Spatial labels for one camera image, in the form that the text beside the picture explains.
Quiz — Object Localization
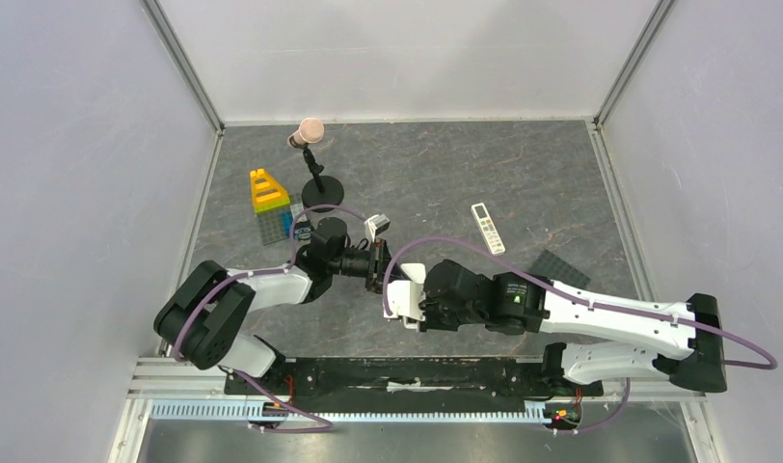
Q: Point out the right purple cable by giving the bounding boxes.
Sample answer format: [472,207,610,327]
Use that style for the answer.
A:
[381,235,779,371]

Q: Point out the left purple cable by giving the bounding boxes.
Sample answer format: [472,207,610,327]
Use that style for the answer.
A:
[171,204,367,366]

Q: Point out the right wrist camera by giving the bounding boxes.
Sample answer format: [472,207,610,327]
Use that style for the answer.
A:
[384,263,426,331]

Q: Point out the white cable duct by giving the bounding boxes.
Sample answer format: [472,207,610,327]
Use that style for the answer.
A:
[149,398,564,425]

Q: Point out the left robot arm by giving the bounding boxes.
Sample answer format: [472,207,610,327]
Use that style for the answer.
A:
[153,217,410,394]

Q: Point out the yellow toy brick tower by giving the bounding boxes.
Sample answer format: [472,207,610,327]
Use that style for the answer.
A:
[250,168,291,214]

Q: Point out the dark studded baseplate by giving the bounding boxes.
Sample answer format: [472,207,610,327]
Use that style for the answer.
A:
[528,250,591,288]

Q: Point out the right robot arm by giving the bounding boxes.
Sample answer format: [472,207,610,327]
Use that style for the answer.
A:
[418,259,727,394]

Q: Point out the pink microphone on stand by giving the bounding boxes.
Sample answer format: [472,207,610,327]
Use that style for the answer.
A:
[287,118,344,212]

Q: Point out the purple cable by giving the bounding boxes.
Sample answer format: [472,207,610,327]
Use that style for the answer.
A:
[381,235,779,371]
[171,204,367,366]

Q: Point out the long white remote control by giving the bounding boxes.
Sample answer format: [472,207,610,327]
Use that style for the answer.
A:
[471,203,505,256]

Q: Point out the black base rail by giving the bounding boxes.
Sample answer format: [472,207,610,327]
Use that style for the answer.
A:
[257,356,604,414]

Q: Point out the blue toy brick block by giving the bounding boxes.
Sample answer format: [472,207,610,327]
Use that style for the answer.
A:
[256,193,313,246]

